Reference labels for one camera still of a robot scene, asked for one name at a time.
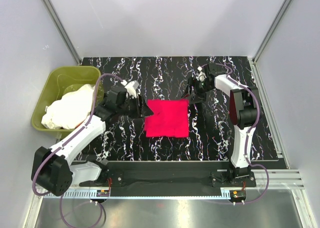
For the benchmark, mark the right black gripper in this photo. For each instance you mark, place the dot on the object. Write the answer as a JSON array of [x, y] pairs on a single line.
[[200, 97]]

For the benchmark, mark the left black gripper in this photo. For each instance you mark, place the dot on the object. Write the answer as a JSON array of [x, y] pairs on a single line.
[[143, 111]]

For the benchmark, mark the pink t shirt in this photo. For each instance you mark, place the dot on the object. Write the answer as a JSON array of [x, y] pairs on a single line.
[[169, 119]]

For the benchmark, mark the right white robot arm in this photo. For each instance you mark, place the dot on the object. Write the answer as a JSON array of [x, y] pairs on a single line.
[[244, 112]]

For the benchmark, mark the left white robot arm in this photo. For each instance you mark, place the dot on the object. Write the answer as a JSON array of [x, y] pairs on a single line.
[[53, 167]]

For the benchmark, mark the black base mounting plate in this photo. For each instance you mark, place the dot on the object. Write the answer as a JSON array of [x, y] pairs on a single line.
[[167, 179]]

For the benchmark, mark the white t shirt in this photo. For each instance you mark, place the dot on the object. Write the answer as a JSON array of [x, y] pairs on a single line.
[[71, 110]]

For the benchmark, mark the olive green plastic tub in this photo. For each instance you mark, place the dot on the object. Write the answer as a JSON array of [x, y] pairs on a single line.
[[59, 82]]

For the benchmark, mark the left orange connector box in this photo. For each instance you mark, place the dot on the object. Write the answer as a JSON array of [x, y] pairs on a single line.
[[103, 192]]

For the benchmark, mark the orange connector box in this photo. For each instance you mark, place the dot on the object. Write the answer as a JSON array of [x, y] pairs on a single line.
[[238, 196], [103, 192]]

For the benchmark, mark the right orange connector box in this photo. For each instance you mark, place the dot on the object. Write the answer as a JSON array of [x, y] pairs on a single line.
[[238, 196]]

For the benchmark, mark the aluminium frame rail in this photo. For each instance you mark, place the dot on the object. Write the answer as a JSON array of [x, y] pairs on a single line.
[[273, 180]]

